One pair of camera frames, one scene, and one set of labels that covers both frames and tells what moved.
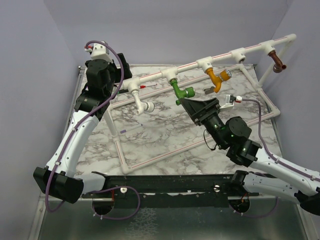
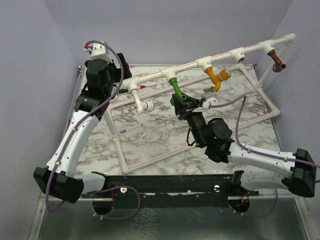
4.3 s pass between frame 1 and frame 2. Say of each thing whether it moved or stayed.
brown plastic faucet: stayed
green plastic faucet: moved
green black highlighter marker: stayed
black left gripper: stayed
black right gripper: moved
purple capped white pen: stayed
